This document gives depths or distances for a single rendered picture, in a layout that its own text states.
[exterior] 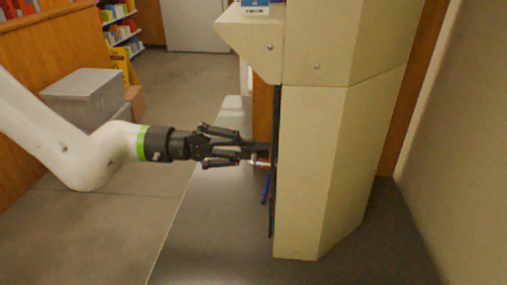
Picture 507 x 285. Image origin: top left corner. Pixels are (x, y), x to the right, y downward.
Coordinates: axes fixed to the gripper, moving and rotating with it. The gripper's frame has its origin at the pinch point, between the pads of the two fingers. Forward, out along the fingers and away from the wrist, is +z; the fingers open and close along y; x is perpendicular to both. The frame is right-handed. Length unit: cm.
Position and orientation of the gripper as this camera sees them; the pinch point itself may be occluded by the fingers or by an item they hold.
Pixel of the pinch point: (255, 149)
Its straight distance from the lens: 73.4
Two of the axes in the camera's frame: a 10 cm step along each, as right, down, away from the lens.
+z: 10.0, 0.6, -0.8
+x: 1.0, -5.5, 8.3
